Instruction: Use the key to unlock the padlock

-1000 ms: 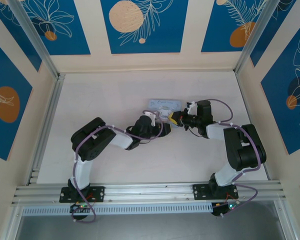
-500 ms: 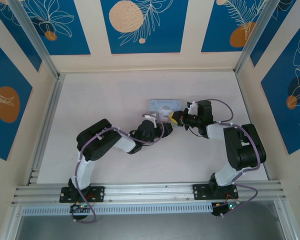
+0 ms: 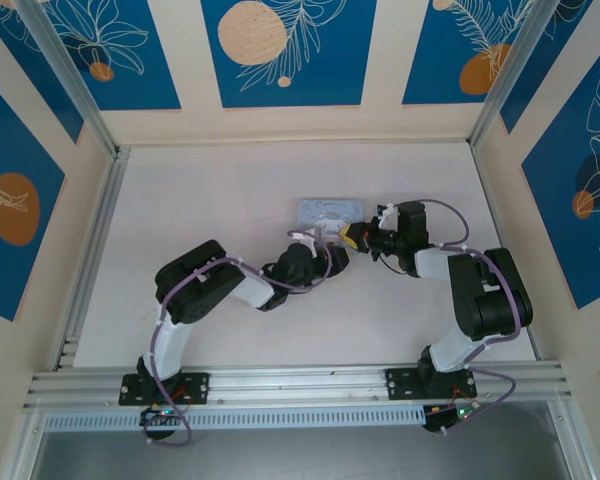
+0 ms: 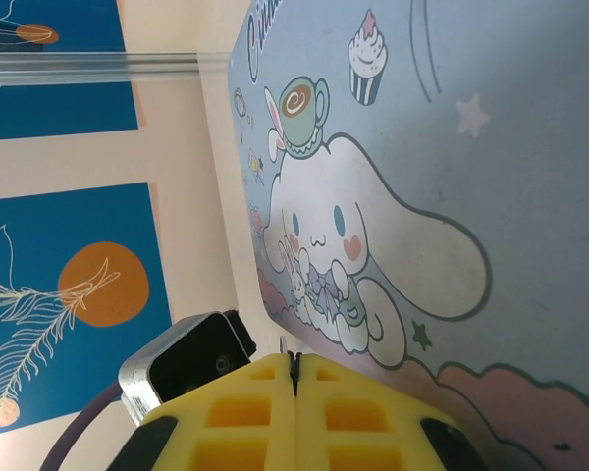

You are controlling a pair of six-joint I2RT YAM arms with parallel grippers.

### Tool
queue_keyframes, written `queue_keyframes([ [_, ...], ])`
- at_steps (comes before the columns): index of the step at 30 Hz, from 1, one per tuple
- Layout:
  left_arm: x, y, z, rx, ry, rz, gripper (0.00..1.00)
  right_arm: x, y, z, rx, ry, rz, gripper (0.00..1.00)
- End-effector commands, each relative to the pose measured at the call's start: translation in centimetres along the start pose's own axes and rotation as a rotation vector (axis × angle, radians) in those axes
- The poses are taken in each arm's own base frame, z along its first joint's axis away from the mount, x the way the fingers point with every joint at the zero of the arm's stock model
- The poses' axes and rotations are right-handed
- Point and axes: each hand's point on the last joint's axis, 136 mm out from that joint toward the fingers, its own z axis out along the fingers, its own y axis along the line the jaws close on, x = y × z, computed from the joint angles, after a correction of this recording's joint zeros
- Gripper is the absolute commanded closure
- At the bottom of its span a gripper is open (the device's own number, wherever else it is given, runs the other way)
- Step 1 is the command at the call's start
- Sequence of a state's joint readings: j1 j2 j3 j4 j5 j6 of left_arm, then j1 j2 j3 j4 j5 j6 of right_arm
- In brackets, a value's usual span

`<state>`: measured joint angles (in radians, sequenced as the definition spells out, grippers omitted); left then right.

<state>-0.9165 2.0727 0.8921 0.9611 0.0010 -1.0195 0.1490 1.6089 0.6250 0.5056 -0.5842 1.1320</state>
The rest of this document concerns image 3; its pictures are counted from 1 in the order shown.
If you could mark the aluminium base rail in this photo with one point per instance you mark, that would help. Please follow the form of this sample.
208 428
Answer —
305 385

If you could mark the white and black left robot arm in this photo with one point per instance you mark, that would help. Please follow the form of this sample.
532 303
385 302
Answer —
200 280

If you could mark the aluminium frame post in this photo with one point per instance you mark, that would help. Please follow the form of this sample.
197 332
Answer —
572 440
70 75
515 75
22 450

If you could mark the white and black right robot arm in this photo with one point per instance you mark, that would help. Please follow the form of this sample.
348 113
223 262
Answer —
490 300

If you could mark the aluminium side rail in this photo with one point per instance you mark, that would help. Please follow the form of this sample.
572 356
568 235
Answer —
95 250
506 250

